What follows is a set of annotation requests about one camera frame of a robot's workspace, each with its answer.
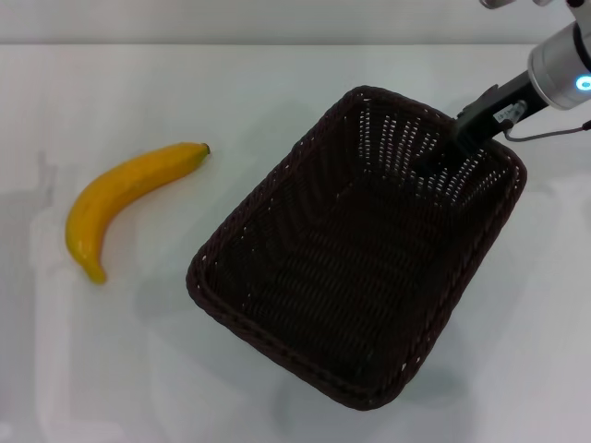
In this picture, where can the dark brown woven basket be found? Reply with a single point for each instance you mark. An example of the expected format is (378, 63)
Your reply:
(323, 286)

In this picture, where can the yellow banana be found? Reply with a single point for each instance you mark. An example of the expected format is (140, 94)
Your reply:
(115, 184)

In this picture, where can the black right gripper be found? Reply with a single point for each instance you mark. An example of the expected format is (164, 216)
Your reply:
(489, 113)

